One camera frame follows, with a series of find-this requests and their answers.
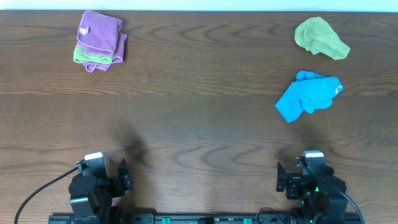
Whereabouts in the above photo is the folded purple cloth bottom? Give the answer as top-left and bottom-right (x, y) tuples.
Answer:
(83, 32), (127, 73)

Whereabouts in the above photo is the black cable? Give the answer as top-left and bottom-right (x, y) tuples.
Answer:
(13, 166), (80, 224)
(300, 160), (366, 224)

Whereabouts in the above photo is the crumpled green cloth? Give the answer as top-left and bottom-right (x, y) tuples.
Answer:
(294, 17), (350, 60)

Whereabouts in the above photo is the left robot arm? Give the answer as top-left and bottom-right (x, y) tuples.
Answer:
(68, 157), (132, 224)

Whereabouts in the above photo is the left black cable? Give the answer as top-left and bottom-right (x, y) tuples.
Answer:
(13, 166), (80, 224)

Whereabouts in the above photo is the folded green cloth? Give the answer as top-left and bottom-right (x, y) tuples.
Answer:
(73, 44), (113, 64)

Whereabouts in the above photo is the right black cable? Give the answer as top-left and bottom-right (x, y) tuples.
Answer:
(300, 160), (366, 224)

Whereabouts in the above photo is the blue microfibre cloth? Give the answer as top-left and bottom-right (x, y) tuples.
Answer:
(275, 70), (344, 123)

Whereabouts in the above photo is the folded purple cloth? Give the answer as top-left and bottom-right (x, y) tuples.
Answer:
(83, 32), (127, 73)
(76, 10), (123, 55)

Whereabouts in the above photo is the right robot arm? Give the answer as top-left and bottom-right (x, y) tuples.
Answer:
(276, 162), (348, 223)

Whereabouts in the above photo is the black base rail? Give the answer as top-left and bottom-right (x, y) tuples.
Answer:
(48, 212), (364, 224)

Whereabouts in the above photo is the folded purple cloth top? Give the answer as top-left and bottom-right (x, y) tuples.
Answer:
(76, 10), (123, 55)

